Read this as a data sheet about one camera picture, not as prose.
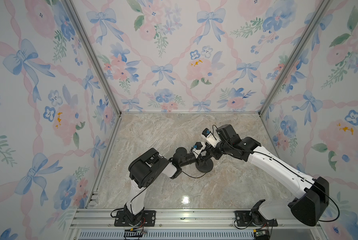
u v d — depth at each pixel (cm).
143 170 53
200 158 78
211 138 69
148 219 74
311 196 39
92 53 85
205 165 90
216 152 69
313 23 74
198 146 74
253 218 68
